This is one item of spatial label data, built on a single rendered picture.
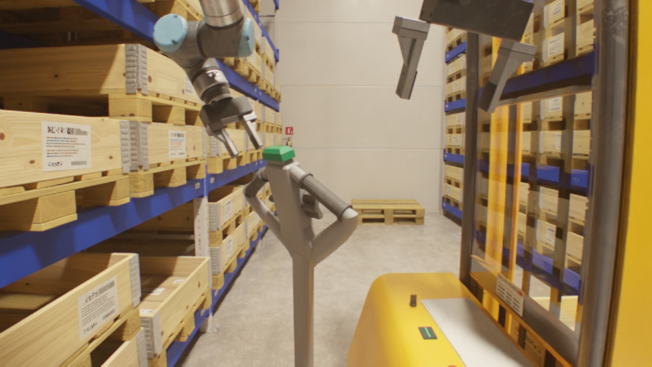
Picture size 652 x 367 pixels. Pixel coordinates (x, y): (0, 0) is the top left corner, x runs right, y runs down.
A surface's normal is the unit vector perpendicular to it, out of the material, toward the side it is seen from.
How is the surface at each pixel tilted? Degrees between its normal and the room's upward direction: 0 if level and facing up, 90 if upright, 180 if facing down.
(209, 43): 118
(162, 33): 78
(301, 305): 90
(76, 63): 90
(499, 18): 114
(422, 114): 90
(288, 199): 106
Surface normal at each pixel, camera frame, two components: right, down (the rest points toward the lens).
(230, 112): 0.49, -0.41
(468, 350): 0.00, -1.00
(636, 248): 0.00, 0.07
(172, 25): -0.13, -0.13
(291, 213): -0.70, 0.33
